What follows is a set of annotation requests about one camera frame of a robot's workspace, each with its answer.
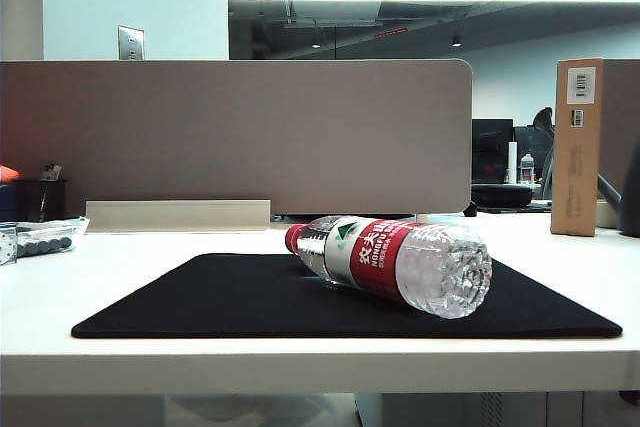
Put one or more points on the clear plastic bottle red label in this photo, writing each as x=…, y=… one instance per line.
x=380, y=257

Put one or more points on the black mouse pad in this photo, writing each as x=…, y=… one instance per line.
x=225, y=297

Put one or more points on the small background water bottle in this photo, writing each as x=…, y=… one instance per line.
x=527, y=169

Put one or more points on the beige desk divider panel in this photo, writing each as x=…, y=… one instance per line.
x=250, y=137

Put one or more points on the round ceiling spot lamp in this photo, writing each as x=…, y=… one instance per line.
x=456, y=41
x=316, y=44

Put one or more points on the red ceiling sign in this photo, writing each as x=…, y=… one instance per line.
x=393, y=32

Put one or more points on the black computer monitor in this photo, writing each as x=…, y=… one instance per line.
x=530, y=144
x=492, y=147

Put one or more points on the black round cushion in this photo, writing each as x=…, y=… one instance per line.
x=500, y=195

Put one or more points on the grey office chair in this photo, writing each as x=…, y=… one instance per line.
x=544, y=122

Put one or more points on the tall brown cardboard box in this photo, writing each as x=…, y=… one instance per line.
x=575, y=162

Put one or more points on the plastic bag of dark discs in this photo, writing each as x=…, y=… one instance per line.
x=47, y=242

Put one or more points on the black pen cup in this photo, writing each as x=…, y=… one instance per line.
x=40, y=199

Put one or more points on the dark grey jug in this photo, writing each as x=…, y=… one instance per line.
x=631, y=192

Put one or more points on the orange object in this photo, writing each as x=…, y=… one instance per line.
x=7, y=174

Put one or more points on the dark blue object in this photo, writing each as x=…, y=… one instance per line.
x=7, y=202

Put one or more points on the white perforated box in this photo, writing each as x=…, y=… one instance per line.
x=7, y=247

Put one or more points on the cream plastic rail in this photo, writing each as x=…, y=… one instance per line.
x=175, y=214

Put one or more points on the metal wall switch plate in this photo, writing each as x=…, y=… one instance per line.
x=131, y=43

